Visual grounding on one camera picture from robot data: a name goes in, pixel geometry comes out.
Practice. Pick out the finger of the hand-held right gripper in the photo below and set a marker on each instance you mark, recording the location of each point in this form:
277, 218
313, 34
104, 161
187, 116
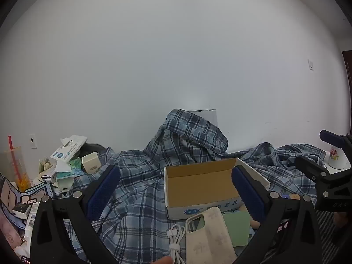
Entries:
334, 139
310, 166

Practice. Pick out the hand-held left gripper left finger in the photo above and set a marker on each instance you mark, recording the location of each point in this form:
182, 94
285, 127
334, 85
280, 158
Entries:
103, 192

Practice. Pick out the white and blue tissue box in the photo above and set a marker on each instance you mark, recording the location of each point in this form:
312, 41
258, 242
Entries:
68, 148

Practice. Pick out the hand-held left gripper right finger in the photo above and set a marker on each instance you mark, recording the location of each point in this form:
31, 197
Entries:
247, 195

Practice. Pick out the blue cartoon paper bag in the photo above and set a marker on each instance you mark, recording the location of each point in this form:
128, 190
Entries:
16, 195

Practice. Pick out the green sticky note pad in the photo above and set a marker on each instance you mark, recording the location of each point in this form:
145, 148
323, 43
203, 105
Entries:
238, 228

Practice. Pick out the blue plaid shirt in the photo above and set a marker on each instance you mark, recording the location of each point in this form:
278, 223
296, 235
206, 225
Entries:
137, 187

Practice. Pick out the dark round bin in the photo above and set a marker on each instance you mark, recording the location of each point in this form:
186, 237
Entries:
92, 148

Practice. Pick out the white wall socket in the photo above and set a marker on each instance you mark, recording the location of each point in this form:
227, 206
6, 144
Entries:
33, 140

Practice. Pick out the plastic cup with red straw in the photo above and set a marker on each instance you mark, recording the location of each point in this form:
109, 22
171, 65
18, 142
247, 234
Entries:
15, 167

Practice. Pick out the cardboard box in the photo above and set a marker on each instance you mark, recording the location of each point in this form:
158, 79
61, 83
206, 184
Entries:
198, 187

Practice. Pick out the white tube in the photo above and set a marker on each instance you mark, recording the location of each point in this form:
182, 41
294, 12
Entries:
31, 220

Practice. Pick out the white floral mug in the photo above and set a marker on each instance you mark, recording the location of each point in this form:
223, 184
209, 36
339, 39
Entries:
337, 156

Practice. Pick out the cream power bank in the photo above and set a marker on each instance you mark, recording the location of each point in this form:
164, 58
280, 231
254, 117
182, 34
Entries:
66, 184

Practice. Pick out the small beige box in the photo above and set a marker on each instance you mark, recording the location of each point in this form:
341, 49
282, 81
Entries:
91, 162

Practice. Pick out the cream floral phone case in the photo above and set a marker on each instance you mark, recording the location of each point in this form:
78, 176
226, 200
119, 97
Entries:
209, 239

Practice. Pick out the white container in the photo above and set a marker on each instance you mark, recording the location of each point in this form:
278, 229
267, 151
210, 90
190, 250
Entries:
205, 115

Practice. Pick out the green tissue pack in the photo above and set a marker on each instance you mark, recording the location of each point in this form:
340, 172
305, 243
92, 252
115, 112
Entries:
71, 169

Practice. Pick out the white wall switch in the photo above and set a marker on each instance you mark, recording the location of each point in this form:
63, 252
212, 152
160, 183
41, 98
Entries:
310, 64

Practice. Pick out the small black and white box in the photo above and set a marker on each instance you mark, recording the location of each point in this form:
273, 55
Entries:
20, 210

